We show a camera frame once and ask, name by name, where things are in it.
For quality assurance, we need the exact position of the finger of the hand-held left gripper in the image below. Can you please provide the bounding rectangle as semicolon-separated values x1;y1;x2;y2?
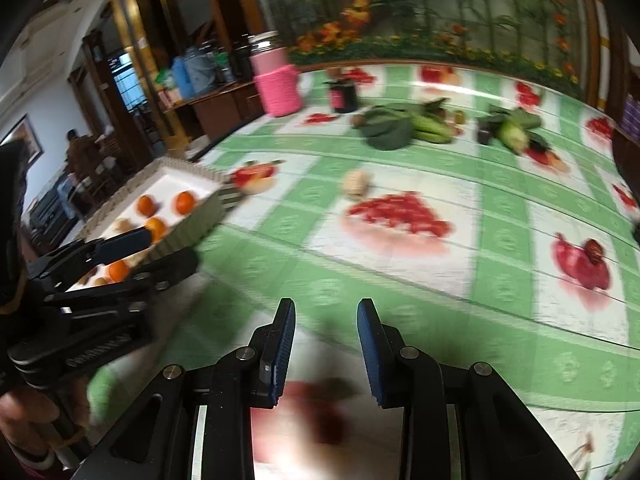
27;227;153;282
45;247;202;321

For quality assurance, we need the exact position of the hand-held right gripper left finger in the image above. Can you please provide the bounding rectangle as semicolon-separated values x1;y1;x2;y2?
75;298;297;480

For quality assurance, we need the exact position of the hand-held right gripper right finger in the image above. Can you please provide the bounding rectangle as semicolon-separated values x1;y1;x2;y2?
356;298;583;480

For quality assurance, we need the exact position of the large orange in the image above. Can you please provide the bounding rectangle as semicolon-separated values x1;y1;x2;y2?
144;217;168;243

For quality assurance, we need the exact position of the white tray with chevron rim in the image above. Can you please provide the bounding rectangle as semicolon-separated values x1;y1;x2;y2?
75;156;242;296

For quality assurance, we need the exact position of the person's left forearm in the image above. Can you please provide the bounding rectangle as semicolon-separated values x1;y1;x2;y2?
0;437;71;480

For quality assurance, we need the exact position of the person's left hand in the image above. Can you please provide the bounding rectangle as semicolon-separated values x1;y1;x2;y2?
0;382;93;458

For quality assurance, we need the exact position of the fruit print green tablecloth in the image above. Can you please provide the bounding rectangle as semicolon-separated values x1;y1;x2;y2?
87;62;640;480

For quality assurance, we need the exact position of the wooden sideboard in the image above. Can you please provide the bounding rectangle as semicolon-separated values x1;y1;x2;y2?
162;82;266;146

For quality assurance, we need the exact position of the blue plastic jug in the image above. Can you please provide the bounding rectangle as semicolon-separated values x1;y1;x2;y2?
171;57;196;101

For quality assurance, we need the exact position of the wooden glass cabinet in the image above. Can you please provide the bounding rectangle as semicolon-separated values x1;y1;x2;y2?
107;0;211;161

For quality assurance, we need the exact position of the jar in pink knitted sleeve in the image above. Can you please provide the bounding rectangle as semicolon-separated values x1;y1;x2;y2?
249;31;304;117

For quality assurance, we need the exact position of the black jar with pink label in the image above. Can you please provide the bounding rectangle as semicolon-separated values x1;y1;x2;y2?
328;79;358;114

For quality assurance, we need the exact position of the pale-stemmed bok choy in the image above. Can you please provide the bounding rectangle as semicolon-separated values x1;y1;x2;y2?
477;105;548;156

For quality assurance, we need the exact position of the framed wall picture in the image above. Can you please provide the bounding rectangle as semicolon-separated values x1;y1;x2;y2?
0;114;45;163

